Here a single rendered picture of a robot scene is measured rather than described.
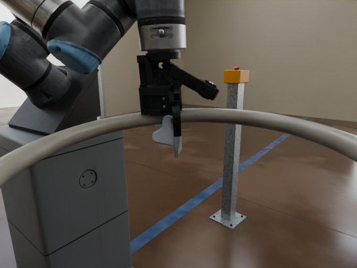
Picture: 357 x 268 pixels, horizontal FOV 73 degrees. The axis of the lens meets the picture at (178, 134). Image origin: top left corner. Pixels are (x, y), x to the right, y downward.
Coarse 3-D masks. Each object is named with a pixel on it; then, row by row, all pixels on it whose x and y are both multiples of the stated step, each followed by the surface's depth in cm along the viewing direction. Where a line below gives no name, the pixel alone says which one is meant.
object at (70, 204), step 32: (0, 128) 99; (64, 160) 88; (96, 160) 99; (32, 192) 83; (64, 192) 90; (96, 192) 102; (32, 224) 90; (64, 224) 92; (96, 224) 104; (128, 224) 119; (32, 256) 98; (64, 256) 94; (96, 256) 107; (128, 256) 123
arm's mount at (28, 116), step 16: (80, 80) 96; (96, 80) 98; (64, 96) 94; (80, 96) 92; (96, 96) 99; (16, 112) 103; (32, 112) 98; (48, 112) 93; (64, 112) 89; (80, 112) 93; (96, 112) 100; (16, 128) 98; (32, 128) 92; (48, 128) 87; (64, 128) 89
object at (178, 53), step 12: (144, 60) 46; (156, 60) 47; (168, 60) 47; (144, 72) 48; (156, 72) 48; (144, 84) 49; (156, 84) 48; (168, 84) 48; (180, 84) 48; (144, 96) 48; (156, 96) 47; (168, 96) 47; (180, 96) 47; (144, 108) 48; (156, 108) 48; (168, 108) 48; (180, 108) 48
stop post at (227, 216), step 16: (224, 80) 157; (240, 80) 150; (240, 96) 157; (240, 128) 165; (224, 144) 168; (224, 160) 171; (224, 176) 173; (224, 192) 176; (224, 208) 179; (224, 224) 174
